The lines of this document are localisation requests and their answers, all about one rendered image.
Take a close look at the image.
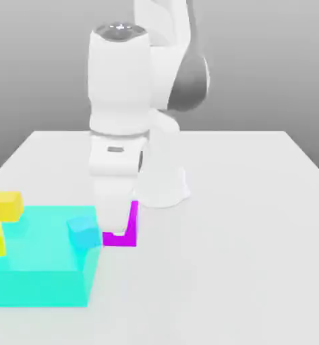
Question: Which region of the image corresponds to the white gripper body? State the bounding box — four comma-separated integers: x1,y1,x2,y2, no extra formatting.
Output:
93,174,135,236

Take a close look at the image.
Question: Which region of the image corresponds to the small magenta cube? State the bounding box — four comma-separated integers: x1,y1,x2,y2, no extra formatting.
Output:
102,199,139,248

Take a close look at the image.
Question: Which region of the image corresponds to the small light blue cube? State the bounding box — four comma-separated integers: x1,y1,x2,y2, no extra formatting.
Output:
66,215,103,252

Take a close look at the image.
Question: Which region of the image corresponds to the small golden yellow cube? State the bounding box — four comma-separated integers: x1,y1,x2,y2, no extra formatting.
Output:
0,191,24,224

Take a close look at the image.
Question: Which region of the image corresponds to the large turquoise box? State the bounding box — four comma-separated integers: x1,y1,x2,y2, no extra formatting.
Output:
0,205,103,309

